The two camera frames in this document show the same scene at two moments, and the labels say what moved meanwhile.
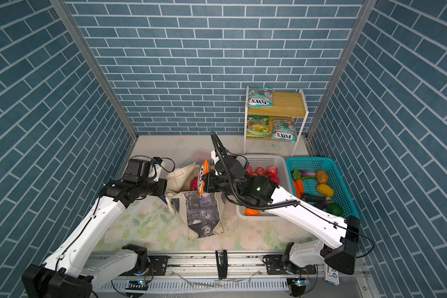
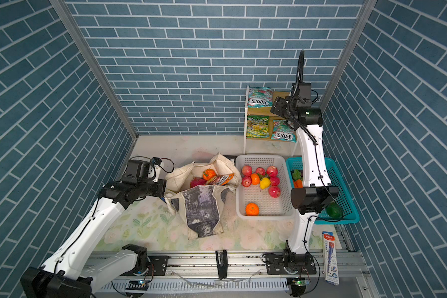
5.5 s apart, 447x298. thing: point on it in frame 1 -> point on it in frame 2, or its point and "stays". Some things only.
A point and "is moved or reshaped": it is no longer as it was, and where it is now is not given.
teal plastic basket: [341, 195] stays
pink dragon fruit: [194, 184] stays
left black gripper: [162, 184] stays
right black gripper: [210, 182] -> [277, 107]
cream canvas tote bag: [201, 215] stays
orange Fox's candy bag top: [204, 169] is moved or reshaped
